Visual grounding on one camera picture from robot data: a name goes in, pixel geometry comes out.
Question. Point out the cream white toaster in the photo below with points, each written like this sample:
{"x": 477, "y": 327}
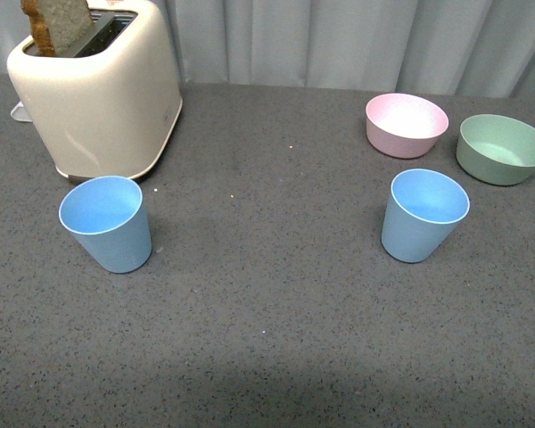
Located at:
{"x": 109, "y": 103}

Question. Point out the pink bowl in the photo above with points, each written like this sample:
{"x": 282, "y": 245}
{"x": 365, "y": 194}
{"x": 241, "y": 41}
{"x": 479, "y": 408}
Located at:
{"x": 404, "y": 126}

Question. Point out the blue cup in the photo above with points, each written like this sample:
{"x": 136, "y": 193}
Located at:
{"x": 423, "y": 209}
{"x": 106, "y": 215}

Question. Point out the white curtain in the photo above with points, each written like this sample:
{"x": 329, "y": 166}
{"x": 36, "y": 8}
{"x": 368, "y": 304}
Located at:
{"x": 480, "y": 48}

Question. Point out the green bowl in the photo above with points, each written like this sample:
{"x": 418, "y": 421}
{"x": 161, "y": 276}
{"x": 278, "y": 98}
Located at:
{"x": 496, "y": 149}

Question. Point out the toast bread slice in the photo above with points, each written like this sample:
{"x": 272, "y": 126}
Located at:
{"x": 55, "y": 25}

